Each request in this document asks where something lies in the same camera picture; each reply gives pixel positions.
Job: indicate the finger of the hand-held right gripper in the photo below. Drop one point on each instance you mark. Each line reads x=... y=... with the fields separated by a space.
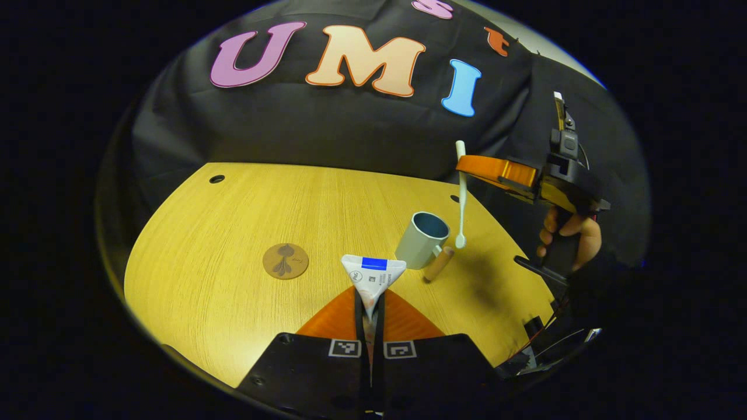
x=496 y=169

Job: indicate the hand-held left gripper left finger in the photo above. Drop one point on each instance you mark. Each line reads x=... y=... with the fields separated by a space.
x=309 y=373

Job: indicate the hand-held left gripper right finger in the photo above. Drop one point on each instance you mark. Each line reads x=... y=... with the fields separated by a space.
x=437 y=373

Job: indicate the white toothbrush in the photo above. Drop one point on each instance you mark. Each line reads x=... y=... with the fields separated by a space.
x=462 y=198

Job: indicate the white toothpaste tube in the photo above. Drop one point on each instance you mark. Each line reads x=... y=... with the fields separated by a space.
x=373 y=280

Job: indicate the round brown coaster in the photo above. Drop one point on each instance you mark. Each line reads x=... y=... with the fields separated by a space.
x=285 y=261

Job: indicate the wooden desktop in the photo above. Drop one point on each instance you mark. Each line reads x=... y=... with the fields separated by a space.
x=204 y=262

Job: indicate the black backdrop cloth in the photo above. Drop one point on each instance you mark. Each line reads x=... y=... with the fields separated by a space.
x=292 y=128

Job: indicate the metal frame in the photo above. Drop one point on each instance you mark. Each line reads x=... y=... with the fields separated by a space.
x=519 y=364

